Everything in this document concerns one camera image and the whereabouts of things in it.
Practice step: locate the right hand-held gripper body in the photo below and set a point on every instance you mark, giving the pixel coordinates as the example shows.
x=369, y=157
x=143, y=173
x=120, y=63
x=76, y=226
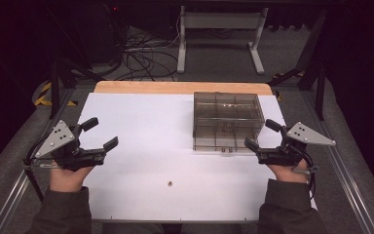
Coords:
x=305, y=135

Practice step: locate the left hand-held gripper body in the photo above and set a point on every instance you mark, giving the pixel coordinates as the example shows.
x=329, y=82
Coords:
x=56, y=138

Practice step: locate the person's right hand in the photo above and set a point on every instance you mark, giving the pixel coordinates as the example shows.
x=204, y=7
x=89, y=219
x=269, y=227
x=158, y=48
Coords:
x=289, y=174

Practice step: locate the person's left hand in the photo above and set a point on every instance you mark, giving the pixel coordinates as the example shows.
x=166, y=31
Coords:
x=66, y=180

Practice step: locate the clear smoky compartment box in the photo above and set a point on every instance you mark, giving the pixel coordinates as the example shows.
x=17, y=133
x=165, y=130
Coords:
x=227, y=113

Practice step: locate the yellow and black hazard tape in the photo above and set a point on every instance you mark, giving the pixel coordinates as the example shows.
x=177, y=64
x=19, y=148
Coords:
x=44, y=97

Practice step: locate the white sheet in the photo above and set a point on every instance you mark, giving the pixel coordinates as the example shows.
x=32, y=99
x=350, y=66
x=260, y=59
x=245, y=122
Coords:
x=156, y=156

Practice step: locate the black tripod stand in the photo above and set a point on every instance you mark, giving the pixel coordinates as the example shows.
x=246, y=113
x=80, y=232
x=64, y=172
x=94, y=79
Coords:
x=56, y=84

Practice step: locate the black metal stand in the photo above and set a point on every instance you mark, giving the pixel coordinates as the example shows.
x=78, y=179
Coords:
x=315, y=71

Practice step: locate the black equipment box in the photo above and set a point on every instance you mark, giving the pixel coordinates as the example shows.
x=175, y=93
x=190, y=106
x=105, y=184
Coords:
x=105, y=32

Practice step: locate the white metal stand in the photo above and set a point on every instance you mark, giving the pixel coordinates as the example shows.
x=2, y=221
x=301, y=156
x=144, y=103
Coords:
x=220, y=21

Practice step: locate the aluminium frame rail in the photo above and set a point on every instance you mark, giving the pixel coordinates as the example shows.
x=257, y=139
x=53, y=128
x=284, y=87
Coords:
x=11, y=201
x=344, y=169

